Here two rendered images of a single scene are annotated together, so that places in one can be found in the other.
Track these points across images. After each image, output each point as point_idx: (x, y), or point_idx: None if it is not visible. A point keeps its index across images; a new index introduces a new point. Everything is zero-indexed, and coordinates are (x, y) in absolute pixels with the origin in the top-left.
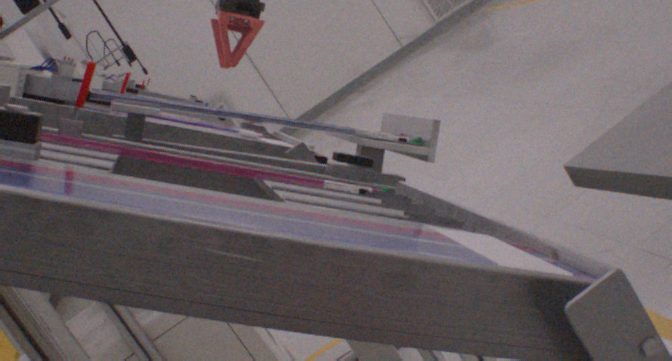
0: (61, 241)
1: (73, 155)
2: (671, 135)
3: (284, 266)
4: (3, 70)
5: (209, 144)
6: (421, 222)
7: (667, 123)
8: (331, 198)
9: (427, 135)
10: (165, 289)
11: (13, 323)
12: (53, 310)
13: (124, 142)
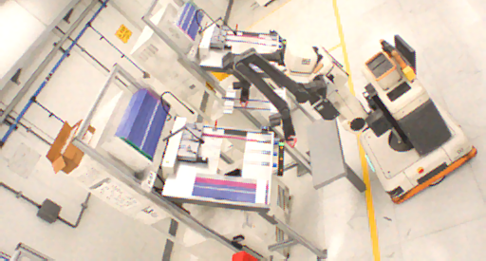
0: (209, 203)
1: (214, 148)
2: (318, 139)
3: (231, 205)
4: (203, 49)
5: None
6: (263, 165)
7: (321, 132)
8: (253, 152)
9: None
10: (219, 206)
11: None
12: (221, 102)
13: (224, 128)
